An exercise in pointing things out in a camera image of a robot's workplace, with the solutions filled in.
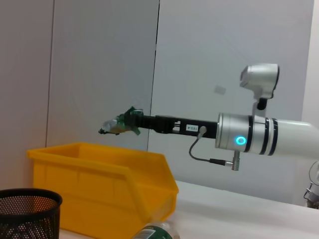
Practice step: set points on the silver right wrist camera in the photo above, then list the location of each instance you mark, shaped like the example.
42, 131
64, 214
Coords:
261, 77

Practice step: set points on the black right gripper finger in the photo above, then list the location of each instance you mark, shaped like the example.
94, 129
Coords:
154, 123

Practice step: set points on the black mesh pen cup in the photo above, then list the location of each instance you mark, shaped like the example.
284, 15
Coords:
27, 214

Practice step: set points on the clear water bottle green label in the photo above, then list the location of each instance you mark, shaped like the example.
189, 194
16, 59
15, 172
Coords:
159, 231

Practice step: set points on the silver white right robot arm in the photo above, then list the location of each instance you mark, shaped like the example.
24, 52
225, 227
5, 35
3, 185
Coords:
274, 134

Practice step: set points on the yellow plastic bin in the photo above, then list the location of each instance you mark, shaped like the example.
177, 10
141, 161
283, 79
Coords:
99, 189

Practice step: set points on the green plastic wrapper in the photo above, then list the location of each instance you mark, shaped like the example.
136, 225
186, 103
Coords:
117, 124

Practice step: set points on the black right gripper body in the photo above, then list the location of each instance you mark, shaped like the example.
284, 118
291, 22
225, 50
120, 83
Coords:
209, 129

